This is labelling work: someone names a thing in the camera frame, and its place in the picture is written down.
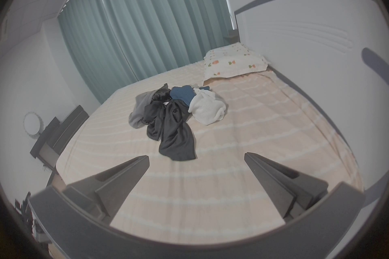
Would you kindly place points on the pile of clothes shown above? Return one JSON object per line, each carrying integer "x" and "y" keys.
{"x": 206, "y": 109}

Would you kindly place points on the black T-shirt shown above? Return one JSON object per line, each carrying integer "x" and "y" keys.
{"x": 176, "y": 136}

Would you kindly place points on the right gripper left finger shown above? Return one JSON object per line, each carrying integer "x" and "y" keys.
{"x": 121, "y": 182}

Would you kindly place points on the round white mirror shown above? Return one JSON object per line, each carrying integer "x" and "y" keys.
{"x": 32, "y": 125}

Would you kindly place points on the bed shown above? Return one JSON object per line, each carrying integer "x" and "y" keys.
{"x": 212, "y": 191}

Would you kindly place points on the white printed pillow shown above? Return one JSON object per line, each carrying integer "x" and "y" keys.
{"x": 231, "y": 62}

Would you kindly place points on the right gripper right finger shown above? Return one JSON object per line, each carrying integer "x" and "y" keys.
{"x": 273, "y": 182}

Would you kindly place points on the blue-green curtain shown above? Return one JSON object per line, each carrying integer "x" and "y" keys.
{"x": 170, "y": 9}
{"x": 85, "y": 48}

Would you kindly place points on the grey bedside table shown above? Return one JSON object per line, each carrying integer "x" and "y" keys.
{"x": 232, "y": 36}

